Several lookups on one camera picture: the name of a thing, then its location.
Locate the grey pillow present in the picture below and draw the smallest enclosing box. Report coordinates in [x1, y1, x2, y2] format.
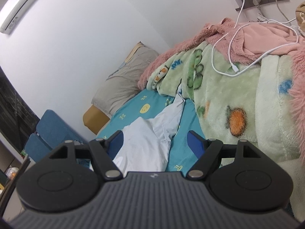
[91, 42, 158, 117]

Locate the yellow headboard cushion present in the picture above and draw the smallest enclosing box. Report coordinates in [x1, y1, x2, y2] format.
[83, 105, 110, 135]

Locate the white charging cable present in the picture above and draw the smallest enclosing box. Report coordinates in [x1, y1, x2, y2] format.
[211, 0, 300, 77]

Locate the teal smiley bed sheet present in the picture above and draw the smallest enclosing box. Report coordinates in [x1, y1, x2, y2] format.
[97, 90, 204, 174]

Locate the dark barred window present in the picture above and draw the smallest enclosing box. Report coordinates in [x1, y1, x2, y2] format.
[0, 70, 40, 154]

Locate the white air conditioner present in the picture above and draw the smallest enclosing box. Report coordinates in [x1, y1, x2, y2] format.
[0, 0, 54, 35]

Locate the green cartoon fleece blanket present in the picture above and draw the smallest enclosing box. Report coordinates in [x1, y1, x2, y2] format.
[144, 42, 304, 221]

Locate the blue folding chair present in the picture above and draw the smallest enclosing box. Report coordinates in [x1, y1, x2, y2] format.
[24, 110, 87, 163]

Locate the white t-shirt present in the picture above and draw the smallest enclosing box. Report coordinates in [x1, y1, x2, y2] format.
[113, 85, 185, 176]

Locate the pink fluffy blanket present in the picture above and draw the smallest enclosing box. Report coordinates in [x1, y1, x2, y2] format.
[137, 18, 304, 155]

